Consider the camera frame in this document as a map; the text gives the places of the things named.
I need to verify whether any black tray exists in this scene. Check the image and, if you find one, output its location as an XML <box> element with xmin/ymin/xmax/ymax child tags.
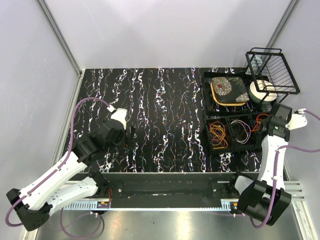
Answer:
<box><xmin>202</xmin><ymin>71</ymin><xmax>272</xmax><ymax>116</ymax></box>

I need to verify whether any right aluminium frame post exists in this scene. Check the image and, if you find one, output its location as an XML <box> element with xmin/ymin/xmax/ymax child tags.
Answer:
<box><xmin>266</xmin><ymin>0</ymin><xmax>301</xmax><ymax>49</ymax></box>

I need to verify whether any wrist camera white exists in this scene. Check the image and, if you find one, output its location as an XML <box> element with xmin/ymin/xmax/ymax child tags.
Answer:
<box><xmin>285</xmin><ymin>108</ymin><xmax>308</xmax><ymax>131</ymax></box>
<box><xmin>107</xmin><ymin>105</ymin><xmax>128</xmax><ymax>129</ymax></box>

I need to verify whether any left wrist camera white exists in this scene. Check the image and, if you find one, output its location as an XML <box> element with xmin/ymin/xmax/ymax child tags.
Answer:
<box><xmin>107</xmin><ymin>105</ymin><xmax>128</xmax><ymax>129</ymax></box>

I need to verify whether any black bin middle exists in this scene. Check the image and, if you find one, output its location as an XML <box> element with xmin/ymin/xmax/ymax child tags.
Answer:
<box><xmin>227</xmin><ymin>114</ymin><xmax>257</xmax><ymax>152</ymax></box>

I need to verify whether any black marble pattern mat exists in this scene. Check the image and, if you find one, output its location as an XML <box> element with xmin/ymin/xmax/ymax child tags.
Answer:
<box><xmin>72</xmin><ymin>67</ymin><xmax>261</xmax><ymax>173</ymax></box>

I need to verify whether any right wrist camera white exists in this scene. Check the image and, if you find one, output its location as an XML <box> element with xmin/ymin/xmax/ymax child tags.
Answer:
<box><xmin>285</xmin><ymin>108</ymin><xmax>308</xmax><ymax>131</ymax></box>

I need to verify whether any black bin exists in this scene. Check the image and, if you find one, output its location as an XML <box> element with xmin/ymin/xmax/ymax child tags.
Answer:
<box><xmin>227</xmin><ymin>114</ymin><xmax>257</xmax><ymax>152</ymax></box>
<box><xmin>205</xmin><ymin>117</ymin><xmax>234</xmax><ymax>155</ymax></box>
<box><xmin>251</xmin><ymin>112</ymin><xmax>269</xmax><ymax>150</ymax></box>

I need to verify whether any black bin right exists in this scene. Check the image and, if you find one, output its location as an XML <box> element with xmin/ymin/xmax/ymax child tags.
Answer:
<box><xmin>251</xmin><ymin>112</ymin><xmax>269</xmax><ymax>150</ymax></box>

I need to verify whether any white plate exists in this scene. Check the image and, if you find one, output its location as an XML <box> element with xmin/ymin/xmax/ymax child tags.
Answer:
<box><xmin>249</xmin><ymin>79</ymin><xmax>278</xmax><ymax>104</ymax></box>

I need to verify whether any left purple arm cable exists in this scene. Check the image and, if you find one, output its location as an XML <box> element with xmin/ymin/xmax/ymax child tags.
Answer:
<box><xmin>4</xmin><ymin>97</ymin><xmax>115</xmax><ymax>238</ymax></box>

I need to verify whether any aluminium frame post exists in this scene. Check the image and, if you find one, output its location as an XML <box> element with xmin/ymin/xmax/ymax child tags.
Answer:
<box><xmin>266</xmin><ymin>0</ymin><xmax>301</xmax><ymax>49</ymax></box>
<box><xmin>34</xmin><ymin>0</ymin><xmax>85</xmax><ymax>78</ymax></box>

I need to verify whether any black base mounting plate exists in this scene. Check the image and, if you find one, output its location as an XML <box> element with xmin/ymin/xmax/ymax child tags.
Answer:
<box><xmin>74</xmin><ymin>171</ymin><xmax>266</xmax><ymax>200</ymax></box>

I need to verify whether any left aluminium frame post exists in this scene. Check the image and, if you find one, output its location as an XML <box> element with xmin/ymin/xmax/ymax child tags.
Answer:
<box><xmin>34</xmin><ymin>0</ymin><xmax>85</xmax><ymax>78</ymax></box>

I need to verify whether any white cable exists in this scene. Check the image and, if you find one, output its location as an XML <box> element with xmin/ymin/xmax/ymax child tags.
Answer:
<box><xmin>230</xmin><ymin>119</ymin><xmax>252</xmax><ymax>145</ymax></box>

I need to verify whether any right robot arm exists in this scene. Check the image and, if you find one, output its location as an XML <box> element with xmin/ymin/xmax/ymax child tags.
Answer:
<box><xmin>227</xmin><ymin>103</ymin><xmax>292</xmax><ymax>229</ymax></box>

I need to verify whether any floral black cushion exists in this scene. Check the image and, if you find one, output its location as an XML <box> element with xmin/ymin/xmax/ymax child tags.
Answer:
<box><xmin>210</xmin><ymin>76</ymin><xmax>250</xmax><ymax>107</ymax></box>

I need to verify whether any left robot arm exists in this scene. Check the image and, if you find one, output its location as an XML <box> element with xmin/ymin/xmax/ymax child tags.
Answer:
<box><xmin>5</xmin><ymin>119</ymin><xmax>136</xmax><ymax>232</ymax></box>

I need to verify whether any black bin left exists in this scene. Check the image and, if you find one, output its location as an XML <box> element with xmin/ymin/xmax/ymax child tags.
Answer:
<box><xmin>205</xmin><ymin>117</ymin><xmax>234</xmax><ymax>155</ymax></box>

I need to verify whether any black wire dish rack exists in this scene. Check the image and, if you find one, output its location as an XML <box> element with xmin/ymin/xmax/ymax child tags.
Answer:
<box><xmin>245</xmin><ymin>47</ymin><xmax>301</xmax><ymax>105</ymax></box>

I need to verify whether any aluminium rail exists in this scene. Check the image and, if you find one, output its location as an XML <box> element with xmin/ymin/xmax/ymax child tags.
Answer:
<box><xmin>62</xmin><ymin>181</ymin><xmax>306</xmax><ymax>212</ymax></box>

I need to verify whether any white cup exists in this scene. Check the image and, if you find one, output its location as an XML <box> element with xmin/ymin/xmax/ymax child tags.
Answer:
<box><xmin>251</xmin><ymin>56</ymin><xmax>263</xmax><ymax>75</ymax></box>

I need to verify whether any pink cable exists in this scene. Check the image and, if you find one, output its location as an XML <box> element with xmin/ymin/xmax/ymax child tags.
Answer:
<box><xmin>209</xmin><ymin>122</ymin><xmax>228</xmax><ymax>148</ymax></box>

